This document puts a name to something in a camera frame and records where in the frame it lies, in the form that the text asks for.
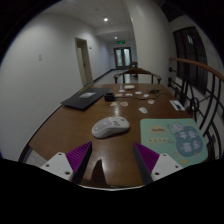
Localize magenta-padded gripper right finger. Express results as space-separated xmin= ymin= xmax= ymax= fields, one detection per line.
xmin=133 ymin=142 xmax=184 ymax=186

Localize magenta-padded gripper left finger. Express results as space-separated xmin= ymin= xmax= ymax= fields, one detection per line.
xmin=39 ymin=141 xmax=94 ymax=185

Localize white perforated computer mouse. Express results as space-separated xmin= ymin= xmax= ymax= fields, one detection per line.
xmin=91 ymin=115 xmax=131 ymax=140

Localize teal printed mouse pad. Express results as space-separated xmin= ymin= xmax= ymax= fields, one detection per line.
xmin=139 ymin=118 xmax=209 ymax=168

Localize white booklet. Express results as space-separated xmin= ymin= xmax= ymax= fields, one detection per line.
xmin=169 ymin=99 xmax=186 ymax=112

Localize black closed laptop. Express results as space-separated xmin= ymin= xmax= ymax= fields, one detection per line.
xmin=60 ymin=86 xmax=113 ymax=111

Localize small black box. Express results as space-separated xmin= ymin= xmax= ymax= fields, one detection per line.
xmin=104 ymin=92 xmax=115 ymax=102

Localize wooden armchair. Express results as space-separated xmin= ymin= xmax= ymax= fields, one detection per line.
xmin=113 ymin=67 xmax=163 ymax=85

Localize black railing with wooden handrail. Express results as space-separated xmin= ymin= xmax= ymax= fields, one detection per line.
xmin=167 ymin=56 xmax=224 ymax=161

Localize white side door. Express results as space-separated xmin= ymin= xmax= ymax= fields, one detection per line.
xmin=74 ymin=37 xmax=95 ymax=87

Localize dark framed window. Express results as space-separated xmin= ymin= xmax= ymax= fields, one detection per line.
xmin=172 ymin=26 xmax=209 ymax=96

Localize glass double door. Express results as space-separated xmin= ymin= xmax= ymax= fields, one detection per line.
xmin=113 ymin=46 xmax=133 ymax=70

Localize ceiling lights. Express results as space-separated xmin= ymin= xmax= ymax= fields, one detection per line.
xmin=103 ymin=17 xmax=119 ymax=40

